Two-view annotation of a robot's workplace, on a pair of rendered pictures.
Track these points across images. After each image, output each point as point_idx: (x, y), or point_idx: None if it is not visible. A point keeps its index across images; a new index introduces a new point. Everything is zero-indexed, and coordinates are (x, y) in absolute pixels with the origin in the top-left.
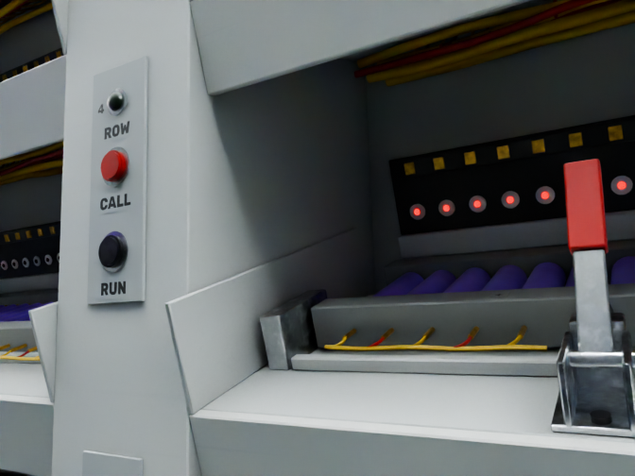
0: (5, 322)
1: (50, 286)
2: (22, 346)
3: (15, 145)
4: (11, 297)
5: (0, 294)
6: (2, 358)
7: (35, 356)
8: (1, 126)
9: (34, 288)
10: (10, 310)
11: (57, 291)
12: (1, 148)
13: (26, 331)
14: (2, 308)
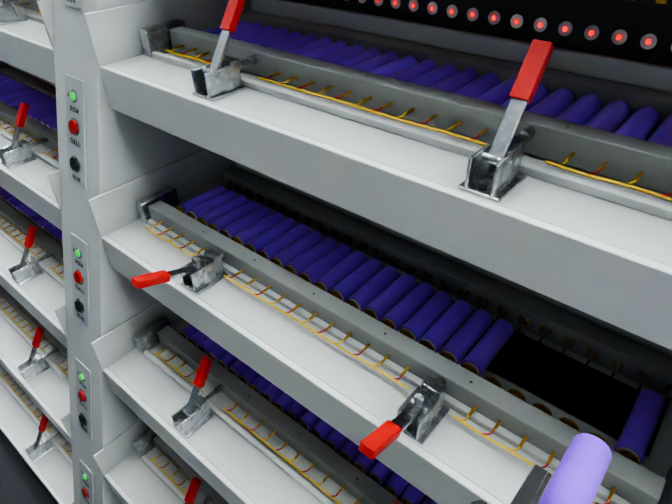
0: (482, 381)
1: (433, 249)
2: (526, 439)
3: (653, 335)
4: (392, 248)
5: (363, 224)
6: (515, 455)
7: (545, 460)
8: (643, 307)
9: (409, 239)
10: (421, 295)
11: (452, 270)
12: (623, 321)
13: (535, 432)
14: (404, 282)
